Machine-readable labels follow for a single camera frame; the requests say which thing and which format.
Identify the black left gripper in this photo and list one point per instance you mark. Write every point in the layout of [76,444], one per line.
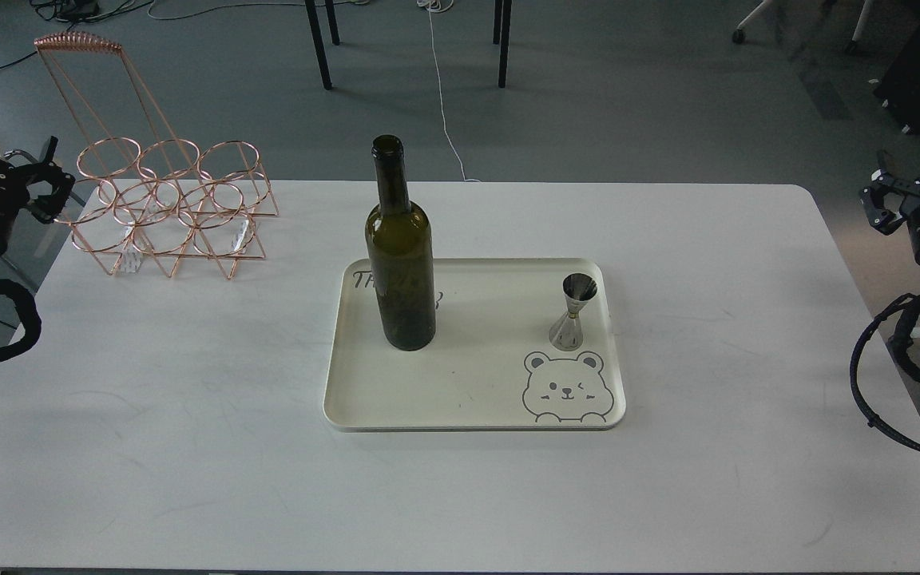
[13,181]

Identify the dark green wine bottle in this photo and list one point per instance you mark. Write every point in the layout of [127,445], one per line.
[398,237]

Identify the steel double jigger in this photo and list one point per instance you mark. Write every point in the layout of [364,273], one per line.
[566,334]

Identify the cream bear print tray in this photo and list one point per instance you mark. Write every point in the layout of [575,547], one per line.
[491,365]

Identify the copper wire bottle rack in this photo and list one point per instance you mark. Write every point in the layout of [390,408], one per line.
[157,198]

